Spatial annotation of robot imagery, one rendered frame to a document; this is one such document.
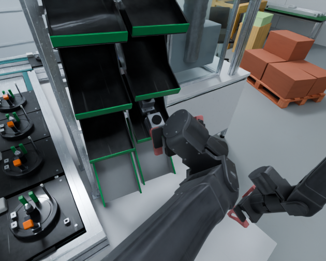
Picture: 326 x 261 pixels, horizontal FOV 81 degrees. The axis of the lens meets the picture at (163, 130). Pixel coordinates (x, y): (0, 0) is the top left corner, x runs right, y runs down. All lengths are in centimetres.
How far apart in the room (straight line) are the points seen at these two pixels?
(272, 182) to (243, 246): 36
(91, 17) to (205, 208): 40
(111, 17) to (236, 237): 82
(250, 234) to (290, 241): 116
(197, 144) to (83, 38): 27
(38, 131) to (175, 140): 89
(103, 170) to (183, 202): 52
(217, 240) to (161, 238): 67
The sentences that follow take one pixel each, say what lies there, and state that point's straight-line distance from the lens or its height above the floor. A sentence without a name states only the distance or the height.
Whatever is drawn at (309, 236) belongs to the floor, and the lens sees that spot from 217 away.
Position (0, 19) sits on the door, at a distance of 407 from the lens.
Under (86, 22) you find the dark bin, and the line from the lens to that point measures 45.
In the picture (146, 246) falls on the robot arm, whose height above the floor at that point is 146.
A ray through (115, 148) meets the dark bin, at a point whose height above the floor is 120.
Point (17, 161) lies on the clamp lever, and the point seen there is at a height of 107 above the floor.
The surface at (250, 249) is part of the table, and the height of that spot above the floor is 86.
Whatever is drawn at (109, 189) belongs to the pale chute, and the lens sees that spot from 73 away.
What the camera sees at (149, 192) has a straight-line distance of 89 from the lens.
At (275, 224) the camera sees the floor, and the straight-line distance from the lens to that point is 206.
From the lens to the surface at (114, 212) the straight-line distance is 87.
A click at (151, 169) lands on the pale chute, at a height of 102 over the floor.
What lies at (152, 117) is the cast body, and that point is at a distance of 60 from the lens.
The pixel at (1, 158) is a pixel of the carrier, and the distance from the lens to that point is 105.
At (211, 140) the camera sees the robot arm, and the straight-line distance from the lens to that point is 34.
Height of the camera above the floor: 164
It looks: 42 degrees down
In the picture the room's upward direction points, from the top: 4 degrees clockwise
